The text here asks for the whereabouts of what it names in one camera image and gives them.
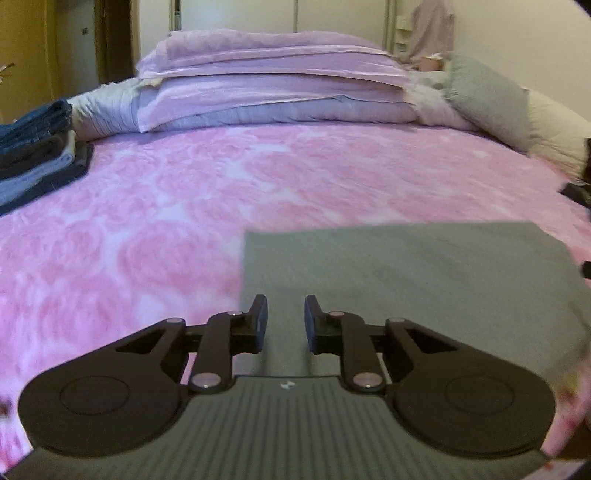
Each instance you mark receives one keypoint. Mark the dark blue folded jeans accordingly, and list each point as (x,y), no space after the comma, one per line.
(34,122)

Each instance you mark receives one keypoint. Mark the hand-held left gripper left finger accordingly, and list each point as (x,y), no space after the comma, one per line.
(262,323)

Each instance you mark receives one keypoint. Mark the dark grey folded garment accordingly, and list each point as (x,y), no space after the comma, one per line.
(37,150)

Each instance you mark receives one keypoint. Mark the grey-green garment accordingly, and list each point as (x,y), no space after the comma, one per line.
(415,286)

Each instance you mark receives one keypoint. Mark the black folded garment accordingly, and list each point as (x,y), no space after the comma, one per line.
(69,177)

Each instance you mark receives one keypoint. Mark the white grey pillow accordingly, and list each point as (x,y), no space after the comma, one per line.
(108,110)

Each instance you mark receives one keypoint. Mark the beige hanging garment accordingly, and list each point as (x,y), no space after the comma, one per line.
(431,30)

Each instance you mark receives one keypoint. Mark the wooden door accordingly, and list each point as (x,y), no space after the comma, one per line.
(27,50)

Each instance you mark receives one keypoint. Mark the light blue folded jeans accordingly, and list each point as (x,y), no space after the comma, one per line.
(32,180)

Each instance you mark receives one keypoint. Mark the pink floral blanket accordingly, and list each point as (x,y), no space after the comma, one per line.
(184,194)

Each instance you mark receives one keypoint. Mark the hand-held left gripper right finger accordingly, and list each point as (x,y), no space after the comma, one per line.
(309,323)

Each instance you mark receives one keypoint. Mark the large pink pillow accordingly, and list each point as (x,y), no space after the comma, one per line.
(268,94)

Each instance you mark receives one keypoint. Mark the lavender folded duvet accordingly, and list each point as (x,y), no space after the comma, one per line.
(295,113)

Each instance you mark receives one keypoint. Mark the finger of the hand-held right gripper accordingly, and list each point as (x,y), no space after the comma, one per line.
(576,193)
(587,270)

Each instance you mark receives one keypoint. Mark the cream pillow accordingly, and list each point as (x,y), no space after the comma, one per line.
(554,129)

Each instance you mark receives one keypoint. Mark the grey-green pillow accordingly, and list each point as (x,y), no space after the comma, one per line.
(489,104)

